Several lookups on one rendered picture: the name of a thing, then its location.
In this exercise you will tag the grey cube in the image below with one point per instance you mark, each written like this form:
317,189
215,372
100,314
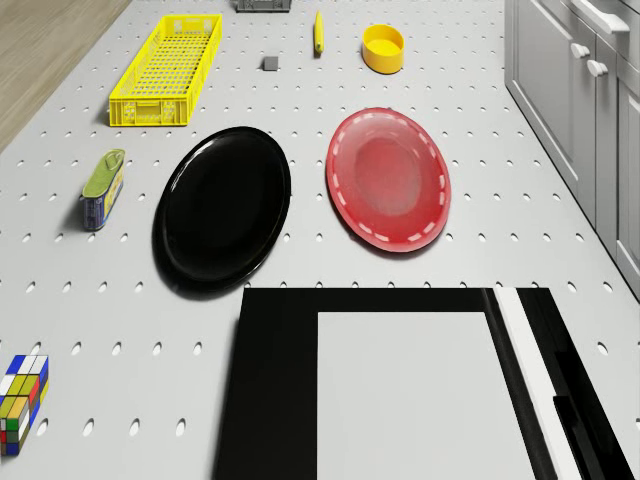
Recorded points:
270,63

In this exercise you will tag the white cabinet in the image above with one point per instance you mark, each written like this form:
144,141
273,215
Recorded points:
565,90

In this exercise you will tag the puzzle cube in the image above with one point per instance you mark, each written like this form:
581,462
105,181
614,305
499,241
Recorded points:
22,400

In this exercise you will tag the yellow basket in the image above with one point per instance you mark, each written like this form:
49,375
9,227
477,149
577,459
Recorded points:
150,107

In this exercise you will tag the flat-sided can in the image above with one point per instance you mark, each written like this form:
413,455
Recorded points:
102,182

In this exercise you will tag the red plate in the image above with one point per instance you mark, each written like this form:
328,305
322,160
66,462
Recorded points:
387,180

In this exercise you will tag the black plate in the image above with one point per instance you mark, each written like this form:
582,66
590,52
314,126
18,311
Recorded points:
225,210

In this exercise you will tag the banana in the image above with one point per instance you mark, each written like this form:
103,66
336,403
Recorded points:
319,35

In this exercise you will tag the dark grey basket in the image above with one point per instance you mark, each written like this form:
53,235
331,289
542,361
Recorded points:
260,6

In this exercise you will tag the yellow bowl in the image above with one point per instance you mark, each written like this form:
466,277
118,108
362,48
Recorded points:
382,57

